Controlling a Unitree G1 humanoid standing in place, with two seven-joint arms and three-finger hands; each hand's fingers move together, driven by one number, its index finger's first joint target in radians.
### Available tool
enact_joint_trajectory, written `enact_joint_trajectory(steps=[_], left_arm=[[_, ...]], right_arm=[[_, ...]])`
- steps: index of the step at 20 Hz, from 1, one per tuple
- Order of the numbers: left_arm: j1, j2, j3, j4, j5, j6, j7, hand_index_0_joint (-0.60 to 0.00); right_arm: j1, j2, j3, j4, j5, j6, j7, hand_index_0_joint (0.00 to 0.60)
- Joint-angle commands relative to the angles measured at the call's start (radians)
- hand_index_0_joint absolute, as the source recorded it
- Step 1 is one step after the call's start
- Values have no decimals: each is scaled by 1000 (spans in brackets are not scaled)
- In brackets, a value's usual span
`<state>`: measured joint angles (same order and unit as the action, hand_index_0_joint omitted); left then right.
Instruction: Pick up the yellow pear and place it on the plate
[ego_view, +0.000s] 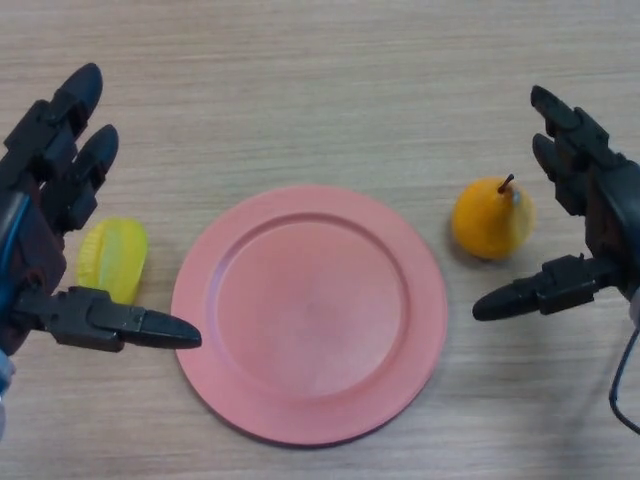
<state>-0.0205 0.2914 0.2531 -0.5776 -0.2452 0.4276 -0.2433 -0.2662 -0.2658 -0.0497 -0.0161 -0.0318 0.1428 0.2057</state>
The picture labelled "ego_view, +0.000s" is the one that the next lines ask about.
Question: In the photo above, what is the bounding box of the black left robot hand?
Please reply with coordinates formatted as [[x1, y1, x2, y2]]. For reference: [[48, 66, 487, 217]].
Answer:
[[0, 62, 203, 357]]

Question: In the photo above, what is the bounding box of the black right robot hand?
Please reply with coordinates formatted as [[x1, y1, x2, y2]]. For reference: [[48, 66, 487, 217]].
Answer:
[[472, 84, 640, 322]]

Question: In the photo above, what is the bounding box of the yellow pear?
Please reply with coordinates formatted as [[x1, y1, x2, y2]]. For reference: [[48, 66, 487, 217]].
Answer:
[[451, 173, 539, 261]]

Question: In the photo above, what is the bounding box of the pink round plate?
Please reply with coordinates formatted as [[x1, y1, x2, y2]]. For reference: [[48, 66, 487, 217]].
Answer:
[[170, 184, 449, 447]]

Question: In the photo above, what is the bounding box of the yellow starfruit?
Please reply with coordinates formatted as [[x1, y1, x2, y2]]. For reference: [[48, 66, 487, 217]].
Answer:
[[75, 215, 150, 305]]

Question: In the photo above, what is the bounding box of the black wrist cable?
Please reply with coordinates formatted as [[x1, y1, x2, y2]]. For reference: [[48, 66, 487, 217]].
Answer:
[[608, 327, 640, 436]]

